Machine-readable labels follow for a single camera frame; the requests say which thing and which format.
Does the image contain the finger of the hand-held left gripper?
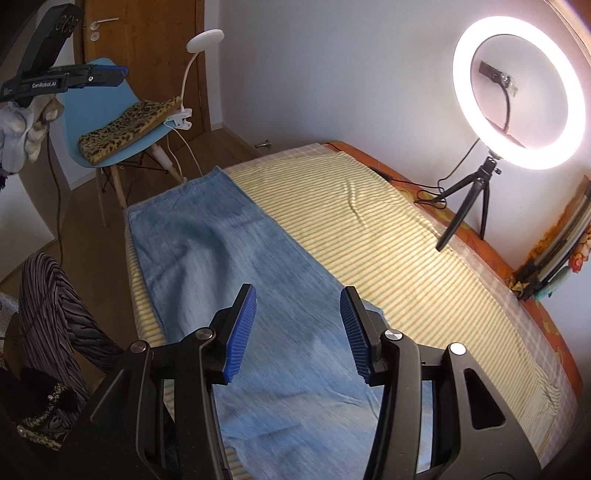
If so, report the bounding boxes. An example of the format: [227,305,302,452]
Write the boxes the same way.
[59,64,130,90]

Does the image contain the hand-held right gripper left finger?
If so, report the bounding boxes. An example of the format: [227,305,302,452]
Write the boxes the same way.
[65,284,257,480]

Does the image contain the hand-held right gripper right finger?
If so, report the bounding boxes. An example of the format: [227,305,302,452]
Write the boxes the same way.
[340,286,542,480]

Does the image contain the light blue denim pants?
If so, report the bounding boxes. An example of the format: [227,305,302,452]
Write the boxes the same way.
[126,166,444,480]

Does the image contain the person's left hand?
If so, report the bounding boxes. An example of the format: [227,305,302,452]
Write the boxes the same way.
[18,95,64,164]

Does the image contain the blue chair with wooden legs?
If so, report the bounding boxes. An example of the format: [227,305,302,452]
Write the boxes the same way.
[60,58,188,228]

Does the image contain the wooden door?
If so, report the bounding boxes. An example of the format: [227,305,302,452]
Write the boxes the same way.
[76,0,228,136]

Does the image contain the leopard print cushion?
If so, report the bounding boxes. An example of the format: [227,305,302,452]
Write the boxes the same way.
[78,95,182,165]

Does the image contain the white clip lamp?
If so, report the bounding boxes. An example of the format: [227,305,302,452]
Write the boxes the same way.
[156,28,225,182]

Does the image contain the yellow striped sheet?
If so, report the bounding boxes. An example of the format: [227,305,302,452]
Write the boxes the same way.
[127,143,563,476]

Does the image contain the orange patterned mattress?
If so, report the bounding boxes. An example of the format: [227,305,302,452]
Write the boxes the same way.
[323,141,586,404]

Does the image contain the person's leg in striped trousers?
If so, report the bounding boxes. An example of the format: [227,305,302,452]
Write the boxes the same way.
[14,251,126,418]

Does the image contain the small black tripod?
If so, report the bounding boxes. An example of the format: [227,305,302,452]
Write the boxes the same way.
[435,154,503,253]

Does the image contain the dark knitted slipper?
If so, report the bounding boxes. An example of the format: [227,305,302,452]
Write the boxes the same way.
[0,364,90,455]

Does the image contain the folded silver tripod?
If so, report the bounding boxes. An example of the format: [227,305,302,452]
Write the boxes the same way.
[512,187,591,301]

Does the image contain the black phone holder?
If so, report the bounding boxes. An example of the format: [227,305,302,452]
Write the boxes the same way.
[478,60,519,137]

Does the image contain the black ring light cable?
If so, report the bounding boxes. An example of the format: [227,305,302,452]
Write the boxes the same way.
[369,136,482,209]

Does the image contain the round ring light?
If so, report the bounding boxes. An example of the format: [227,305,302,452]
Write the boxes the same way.
[452,15,586,171]

